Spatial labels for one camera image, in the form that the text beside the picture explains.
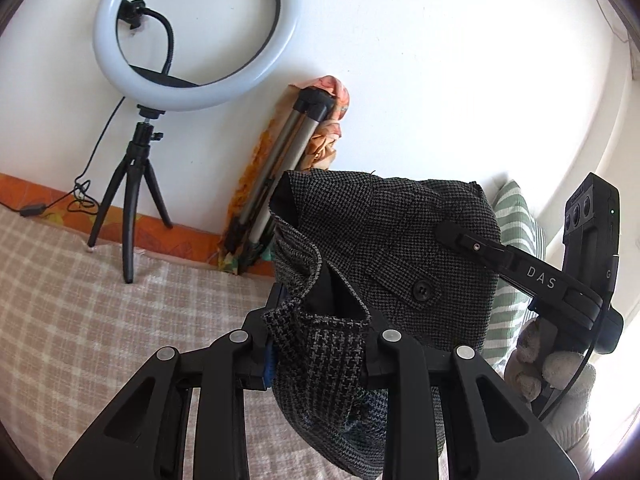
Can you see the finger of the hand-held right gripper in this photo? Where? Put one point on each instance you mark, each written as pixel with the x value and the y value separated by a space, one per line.
pixel 530 272

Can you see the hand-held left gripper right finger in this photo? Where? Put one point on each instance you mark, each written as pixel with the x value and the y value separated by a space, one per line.
pixel 380 360

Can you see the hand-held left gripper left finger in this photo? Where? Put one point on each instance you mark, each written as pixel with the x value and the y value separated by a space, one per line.
pixel 267 365

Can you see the grey houndstooth pants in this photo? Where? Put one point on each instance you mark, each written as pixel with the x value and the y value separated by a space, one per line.
pixel 375 220

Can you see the person's right hand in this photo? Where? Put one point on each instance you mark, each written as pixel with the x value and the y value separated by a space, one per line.
pixel 562 367

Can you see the green leaf print pillow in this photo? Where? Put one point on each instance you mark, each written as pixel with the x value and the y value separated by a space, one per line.
pixel 515 220

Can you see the pink plaid blanket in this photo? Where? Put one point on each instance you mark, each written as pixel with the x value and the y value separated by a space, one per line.
pixel 150 300

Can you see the folded silver tripod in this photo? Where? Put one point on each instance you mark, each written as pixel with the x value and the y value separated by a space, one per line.
pixel 290 150

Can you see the orange floral scarf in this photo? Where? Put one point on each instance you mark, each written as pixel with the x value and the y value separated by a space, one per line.
pixel 330 145

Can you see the black mini tripod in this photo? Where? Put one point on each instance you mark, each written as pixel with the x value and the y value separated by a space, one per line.
pixel 134 185

